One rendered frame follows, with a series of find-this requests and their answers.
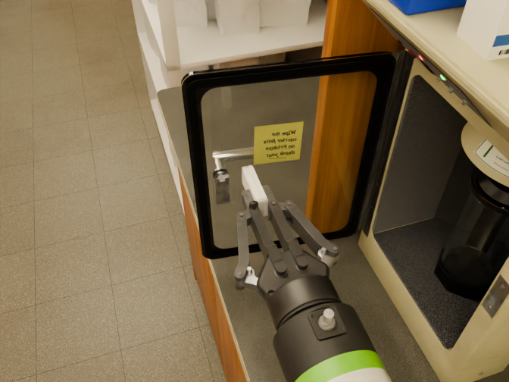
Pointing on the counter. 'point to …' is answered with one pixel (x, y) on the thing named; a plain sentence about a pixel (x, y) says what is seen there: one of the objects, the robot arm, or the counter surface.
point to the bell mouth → (485, 154)
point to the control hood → (454, 58)
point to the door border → (278, 80)
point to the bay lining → (425, 163)
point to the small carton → (486, 28)
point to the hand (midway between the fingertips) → (254, 190)
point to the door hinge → (403, 58)
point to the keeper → (496, 296)
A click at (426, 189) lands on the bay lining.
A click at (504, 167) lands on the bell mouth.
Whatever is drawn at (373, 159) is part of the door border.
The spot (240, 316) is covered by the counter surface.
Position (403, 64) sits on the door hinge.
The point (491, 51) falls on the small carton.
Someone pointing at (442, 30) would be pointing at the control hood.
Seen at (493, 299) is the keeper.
